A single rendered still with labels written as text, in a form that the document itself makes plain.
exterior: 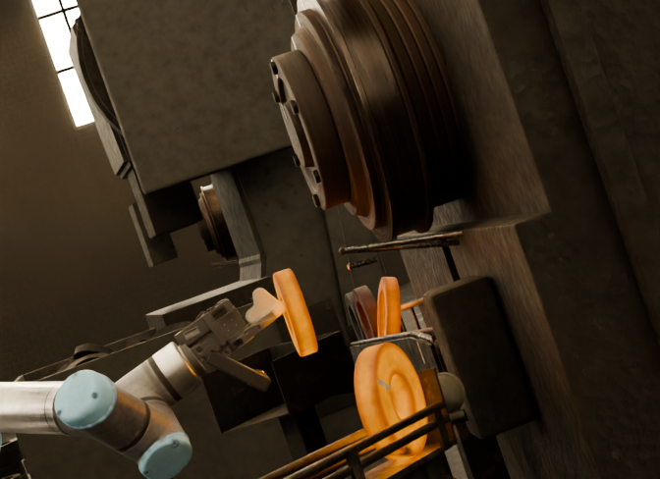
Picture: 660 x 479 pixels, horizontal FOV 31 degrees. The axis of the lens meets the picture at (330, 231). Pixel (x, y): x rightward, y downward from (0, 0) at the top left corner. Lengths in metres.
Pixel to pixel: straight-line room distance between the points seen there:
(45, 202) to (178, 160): 7.57
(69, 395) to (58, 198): 10.28
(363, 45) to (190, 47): 2.85
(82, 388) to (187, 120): 2.87
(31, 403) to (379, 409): 0.68
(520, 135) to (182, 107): 3.10
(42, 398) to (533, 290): 0.81
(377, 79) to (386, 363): 0.51
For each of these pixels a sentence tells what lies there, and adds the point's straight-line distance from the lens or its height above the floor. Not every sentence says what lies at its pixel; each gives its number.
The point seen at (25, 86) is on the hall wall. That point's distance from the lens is 12.29.
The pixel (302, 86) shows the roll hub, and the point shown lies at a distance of 1.96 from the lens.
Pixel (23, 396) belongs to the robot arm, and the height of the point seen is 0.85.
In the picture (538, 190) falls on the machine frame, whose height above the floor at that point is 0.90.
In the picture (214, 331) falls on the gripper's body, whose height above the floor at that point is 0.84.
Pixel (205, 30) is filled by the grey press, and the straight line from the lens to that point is 4.74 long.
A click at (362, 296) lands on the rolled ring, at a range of 2.93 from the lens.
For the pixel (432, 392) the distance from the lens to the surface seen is 1.65.
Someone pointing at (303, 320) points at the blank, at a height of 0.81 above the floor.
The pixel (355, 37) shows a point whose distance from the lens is 1.90.
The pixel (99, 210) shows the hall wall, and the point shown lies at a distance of 12.10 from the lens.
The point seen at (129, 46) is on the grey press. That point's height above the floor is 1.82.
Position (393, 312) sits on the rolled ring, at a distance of 2.72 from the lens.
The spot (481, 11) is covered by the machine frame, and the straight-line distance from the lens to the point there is 1.66.
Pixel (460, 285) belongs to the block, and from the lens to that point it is 1.83.
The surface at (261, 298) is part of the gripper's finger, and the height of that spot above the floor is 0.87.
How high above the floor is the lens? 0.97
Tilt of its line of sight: 1 degrees down
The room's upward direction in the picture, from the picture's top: 19 degrees counter-clockwise
